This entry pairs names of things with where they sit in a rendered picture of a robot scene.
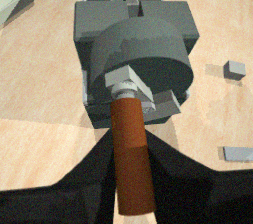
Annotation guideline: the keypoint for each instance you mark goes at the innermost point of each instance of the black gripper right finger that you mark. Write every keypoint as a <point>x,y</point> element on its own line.
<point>188,192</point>

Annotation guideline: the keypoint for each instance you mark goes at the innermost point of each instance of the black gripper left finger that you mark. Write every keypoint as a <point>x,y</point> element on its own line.
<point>85,195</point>

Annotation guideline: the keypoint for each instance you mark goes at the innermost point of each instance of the light grey flat bar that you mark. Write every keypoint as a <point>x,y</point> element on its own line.
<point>238,153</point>

